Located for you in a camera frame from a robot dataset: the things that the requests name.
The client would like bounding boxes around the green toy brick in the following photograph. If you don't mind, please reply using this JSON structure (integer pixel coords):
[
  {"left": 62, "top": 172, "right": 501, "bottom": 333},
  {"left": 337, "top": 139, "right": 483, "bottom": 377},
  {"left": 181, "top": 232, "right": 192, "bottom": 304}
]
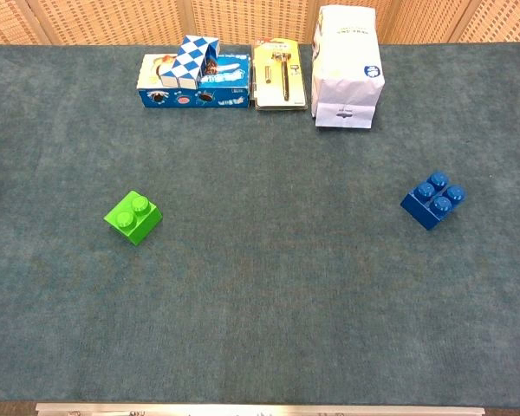
[{"left": 102, "top": 190, "right": 164, "bottom": 247}]

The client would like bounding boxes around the blue toy brick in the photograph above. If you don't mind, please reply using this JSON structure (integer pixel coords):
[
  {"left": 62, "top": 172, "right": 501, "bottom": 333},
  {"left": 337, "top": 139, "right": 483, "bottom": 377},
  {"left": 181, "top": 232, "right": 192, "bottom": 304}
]
[{"left": 400, "top": 171, "right": 466, "bottom": 231}]

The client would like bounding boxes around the teal felt table cloth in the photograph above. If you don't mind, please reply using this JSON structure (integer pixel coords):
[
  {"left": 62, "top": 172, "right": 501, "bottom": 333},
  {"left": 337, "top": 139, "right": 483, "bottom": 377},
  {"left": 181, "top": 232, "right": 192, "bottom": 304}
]
[{"left": 0, "top": 42, "right": 520, "bottom": 408}]

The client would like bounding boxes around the blue printed cardboard box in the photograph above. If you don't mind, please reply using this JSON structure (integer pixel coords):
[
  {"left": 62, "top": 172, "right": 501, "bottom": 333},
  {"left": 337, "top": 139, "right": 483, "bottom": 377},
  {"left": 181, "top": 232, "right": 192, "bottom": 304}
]
[{"left": 136, "top": 53, "right": 251, "bottom": 109}]

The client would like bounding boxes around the yellow razor blister pack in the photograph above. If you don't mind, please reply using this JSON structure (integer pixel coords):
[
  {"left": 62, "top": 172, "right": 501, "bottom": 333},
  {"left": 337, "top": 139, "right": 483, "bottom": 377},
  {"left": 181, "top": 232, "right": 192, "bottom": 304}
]
[{"left": 251, "top": 37, "right": 309, "bottom": 112}]

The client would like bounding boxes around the blue white snake puzzle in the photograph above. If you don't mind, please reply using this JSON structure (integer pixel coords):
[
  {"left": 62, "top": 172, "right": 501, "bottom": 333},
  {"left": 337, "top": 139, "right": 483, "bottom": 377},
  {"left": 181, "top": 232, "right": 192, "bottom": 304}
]
[{"left": 159, "top": 35, "right": 221, "bottom": 90}]

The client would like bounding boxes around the white paper bag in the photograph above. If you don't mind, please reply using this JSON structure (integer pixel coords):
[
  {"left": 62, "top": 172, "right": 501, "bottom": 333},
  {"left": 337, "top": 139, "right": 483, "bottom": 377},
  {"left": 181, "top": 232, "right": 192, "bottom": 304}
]
[{"left": 310, "top": 4, "right": 386, "bottom": 131}]

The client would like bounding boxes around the woven wooden folding screen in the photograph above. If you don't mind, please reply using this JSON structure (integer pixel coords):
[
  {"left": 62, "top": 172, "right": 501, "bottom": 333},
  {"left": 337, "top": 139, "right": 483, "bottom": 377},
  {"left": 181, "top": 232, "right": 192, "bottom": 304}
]
[{"left": 0, "top": 0, "right": 520, "bottom": 46}]

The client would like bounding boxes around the aluminium profile rail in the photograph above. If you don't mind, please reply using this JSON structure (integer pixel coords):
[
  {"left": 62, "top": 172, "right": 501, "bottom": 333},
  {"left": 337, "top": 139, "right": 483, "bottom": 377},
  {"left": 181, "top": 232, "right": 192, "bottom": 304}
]
[{"left": 34, "top": 401, "right": 486, "bottom": 416}]

